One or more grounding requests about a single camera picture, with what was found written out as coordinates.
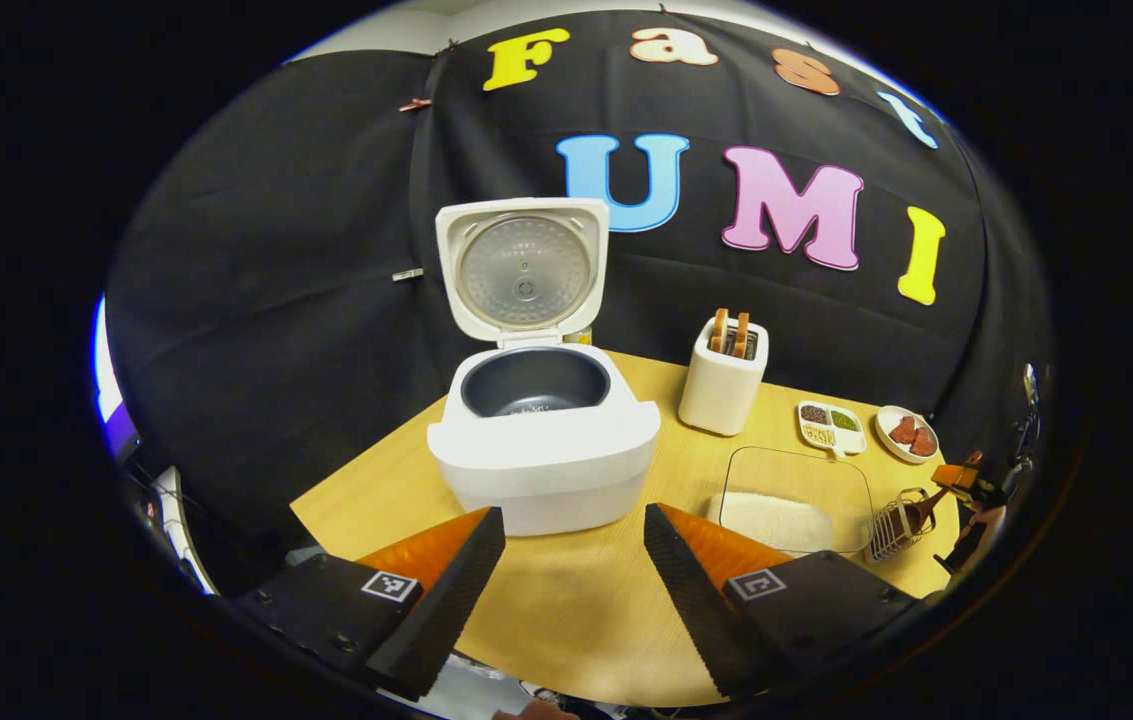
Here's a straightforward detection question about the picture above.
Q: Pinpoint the white rice cooker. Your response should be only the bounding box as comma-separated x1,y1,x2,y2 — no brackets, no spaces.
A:
426,197,662,537

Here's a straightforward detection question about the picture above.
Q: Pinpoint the white toaster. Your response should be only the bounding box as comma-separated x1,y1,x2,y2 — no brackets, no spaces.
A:
678,316,770,437

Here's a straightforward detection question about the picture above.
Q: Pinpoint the black backdrop cloth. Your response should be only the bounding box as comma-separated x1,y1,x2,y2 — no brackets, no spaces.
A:
104,8,1052,591

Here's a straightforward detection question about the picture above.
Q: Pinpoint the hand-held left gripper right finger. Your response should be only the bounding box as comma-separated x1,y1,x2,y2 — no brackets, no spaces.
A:
643,503,927,701

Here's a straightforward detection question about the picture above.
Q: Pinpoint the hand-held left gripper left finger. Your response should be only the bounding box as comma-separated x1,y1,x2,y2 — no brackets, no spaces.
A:
231,506,507,703

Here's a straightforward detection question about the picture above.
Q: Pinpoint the white divided grain dish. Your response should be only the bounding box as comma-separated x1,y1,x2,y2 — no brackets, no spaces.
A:
797,400,868,459

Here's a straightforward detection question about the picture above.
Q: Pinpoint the clear glass tray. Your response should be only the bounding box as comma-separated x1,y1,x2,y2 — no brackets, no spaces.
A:
708,446,875,558

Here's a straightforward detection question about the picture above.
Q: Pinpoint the white round plate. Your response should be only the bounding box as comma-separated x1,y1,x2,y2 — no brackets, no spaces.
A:
874,405,940,465

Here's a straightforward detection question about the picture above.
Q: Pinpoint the metal wire chopstick holder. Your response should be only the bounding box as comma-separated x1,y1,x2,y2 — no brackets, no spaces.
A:
866,487,935,563

